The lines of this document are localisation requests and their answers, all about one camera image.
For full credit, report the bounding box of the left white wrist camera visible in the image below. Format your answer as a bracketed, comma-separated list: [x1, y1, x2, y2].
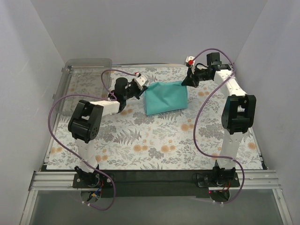
[133, 72, 148, 90]

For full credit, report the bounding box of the clear plastic bin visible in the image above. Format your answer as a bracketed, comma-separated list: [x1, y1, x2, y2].
[53, 58, 112, 117]

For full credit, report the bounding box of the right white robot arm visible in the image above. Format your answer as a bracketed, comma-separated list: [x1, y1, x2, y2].
[182, 52, 256, 188]

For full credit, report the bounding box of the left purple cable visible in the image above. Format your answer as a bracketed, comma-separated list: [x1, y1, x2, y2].
[48, 69, 139, 211]

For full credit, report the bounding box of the purple cable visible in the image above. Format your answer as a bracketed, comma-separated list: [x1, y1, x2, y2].
[193, 48, 247, 205]
[48, 69, 139, 211]

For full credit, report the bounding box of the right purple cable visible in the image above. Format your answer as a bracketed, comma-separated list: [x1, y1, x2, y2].
[193, 48, 247, 205]

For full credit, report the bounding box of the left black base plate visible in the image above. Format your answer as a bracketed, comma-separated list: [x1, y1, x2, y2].
[72, 173, 113, 188]

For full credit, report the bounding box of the aluminium frame rail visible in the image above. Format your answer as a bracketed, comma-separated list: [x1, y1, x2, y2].
[21, 170, 293, 225]

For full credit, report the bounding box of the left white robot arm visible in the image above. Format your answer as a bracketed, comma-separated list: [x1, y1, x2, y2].
[68, 75, 148, 188]

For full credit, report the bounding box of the floral patterned table mat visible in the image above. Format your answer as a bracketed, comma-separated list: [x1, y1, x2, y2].
[45, 66, 268, 171]

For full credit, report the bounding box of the teal t shirt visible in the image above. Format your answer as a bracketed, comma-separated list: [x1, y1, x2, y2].
[144, 81, 188, 116]

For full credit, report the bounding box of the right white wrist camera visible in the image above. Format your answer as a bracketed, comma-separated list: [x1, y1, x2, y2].
[185, 56, 195, 73]

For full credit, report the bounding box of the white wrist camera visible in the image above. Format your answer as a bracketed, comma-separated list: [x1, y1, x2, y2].
[133, 72, 148, 90]
[185, 56, 195, 73]

